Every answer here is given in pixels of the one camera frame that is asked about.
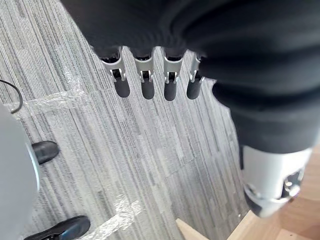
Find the dark robot foot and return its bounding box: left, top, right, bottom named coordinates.
left=31, top=140, right=60, bottom=165
left=24, top=215, right=91, bottom=240

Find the silver robot leg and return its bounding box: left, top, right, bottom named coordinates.
left=0, top=102, right=41, bottom=240

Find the black cable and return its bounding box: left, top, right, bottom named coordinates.
left=0, top=79, right=24, bottom=115

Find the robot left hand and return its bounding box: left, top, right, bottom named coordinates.
left=60, top=0, right=320, bottom=219

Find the clear floor tape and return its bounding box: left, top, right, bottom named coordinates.
left=6, top=71, right=148, bottom=240

